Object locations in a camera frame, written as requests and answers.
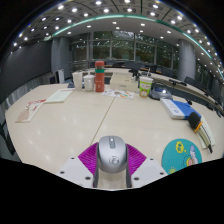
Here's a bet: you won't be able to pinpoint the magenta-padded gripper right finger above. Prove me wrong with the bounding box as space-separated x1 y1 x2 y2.
124 143 169 189

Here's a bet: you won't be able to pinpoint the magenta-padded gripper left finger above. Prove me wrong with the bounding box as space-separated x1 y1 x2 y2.
57 142 100 189

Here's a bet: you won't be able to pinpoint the silver grey computer mouse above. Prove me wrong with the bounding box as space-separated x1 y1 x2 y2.
96 135 128 174

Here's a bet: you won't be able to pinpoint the round teal cartoon mouse pad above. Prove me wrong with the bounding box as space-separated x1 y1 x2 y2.
161 138 203 175

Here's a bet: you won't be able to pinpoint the blue and white book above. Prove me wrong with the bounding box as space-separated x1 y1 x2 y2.
159 97 202 120

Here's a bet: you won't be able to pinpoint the cream notepad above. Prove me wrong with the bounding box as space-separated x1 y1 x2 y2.
196 116 217 150

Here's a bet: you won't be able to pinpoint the white green-edged booklet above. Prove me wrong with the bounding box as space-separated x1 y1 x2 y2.
44 88 75 104

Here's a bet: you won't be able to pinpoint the black desktop conference device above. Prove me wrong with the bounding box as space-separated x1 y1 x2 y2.
148 83 174 101

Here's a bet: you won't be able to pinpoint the colourful printed leaflet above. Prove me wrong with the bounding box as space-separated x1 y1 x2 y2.
101 88 135 100

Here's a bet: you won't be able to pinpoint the green printed paper cup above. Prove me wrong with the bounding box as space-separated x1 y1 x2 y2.
138 75 154 99

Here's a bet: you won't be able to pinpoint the long curved conference desk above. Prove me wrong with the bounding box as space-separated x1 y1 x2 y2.
146 68 224 117

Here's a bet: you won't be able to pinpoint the cream cardboard box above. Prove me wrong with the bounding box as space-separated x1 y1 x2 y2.
109 72 139 93

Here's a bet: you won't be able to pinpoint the red bottle with green band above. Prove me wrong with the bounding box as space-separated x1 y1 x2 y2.
94 60 106 93

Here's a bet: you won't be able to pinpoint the dark office chairs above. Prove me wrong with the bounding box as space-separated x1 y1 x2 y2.
89 59 224 108

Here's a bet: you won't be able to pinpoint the ceiling spot lights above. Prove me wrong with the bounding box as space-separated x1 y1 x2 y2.
11 0 224 78

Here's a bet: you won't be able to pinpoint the handheld microphone with orange ring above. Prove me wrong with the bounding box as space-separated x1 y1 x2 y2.
187 111 214 154

